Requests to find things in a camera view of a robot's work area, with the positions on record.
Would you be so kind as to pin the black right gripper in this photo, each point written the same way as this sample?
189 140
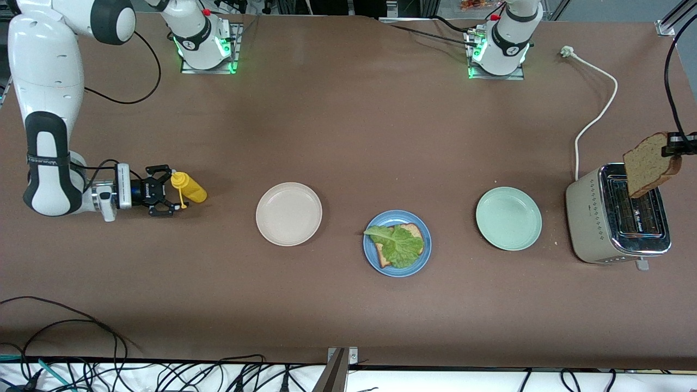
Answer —
146 191

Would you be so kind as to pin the yellow squeeze bottle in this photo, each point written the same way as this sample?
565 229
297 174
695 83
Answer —
193 190

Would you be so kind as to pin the brown bread slice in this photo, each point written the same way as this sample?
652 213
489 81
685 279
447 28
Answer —
648 163
412 230

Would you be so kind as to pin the green lettuce leaf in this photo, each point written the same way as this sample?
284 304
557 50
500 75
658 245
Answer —
403 247

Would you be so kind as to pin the blue plate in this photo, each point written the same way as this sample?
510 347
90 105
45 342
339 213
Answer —
422 261

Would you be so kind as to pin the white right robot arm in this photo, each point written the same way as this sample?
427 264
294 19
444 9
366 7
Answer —
46 71

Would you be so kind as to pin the white plate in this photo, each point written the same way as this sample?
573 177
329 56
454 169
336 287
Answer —
288 214

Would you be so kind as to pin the green plate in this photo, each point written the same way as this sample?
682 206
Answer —
508 219

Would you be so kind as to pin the beige chrome toaster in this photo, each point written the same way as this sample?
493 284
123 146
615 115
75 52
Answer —
588 218

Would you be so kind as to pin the orange snack packet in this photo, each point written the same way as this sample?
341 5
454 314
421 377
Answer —
478 4

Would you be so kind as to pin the aluminium frame extrusion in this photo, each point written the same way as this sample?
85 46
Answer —
672 19

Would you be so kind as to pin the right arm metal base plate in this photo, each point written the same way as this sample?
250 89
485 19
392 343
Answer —
237 49

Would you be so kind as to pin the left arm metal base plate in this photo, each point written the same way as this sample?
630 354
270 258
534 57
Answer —
520 75

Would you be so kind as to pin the silver metal table bracket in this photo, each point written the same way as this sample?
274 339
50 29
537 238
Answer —
342 356

